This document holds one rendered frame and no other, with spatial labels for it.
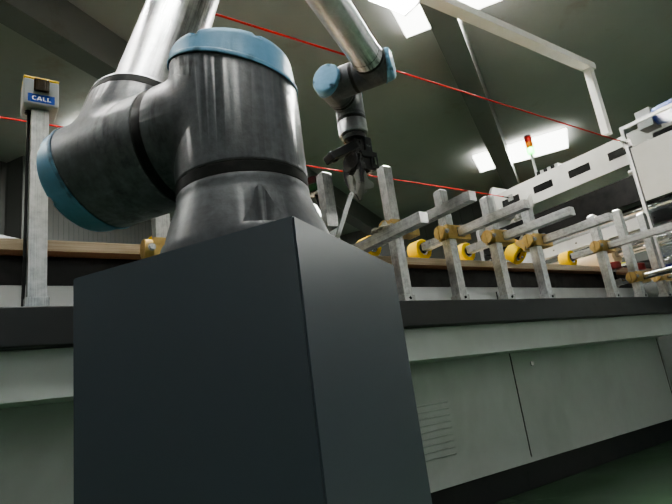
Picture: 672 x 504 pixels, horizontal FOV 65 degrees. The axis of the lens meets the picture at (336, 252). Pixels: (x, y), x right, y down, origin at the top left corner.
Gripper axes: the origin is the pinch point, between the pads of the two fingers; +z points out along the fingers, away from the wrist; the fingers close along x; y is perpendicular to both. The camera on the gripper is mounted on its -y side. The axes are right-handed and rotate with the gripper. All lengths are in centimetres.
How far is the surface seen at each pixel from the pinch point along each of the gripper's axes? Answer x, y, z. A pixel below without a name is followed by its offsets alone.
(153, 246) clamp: 5, -58, 17
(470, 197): -22.5, 22.3, 6.7
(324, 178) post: 6.1, -6.7, -7.5
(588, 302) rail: 4, 116, 33
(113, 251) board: 23, -63, 13
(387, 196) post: 6.4, 17.7, -4.5
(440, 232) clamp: 7.0, 40.0, 6.2
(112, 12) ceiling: 229, -16, -234
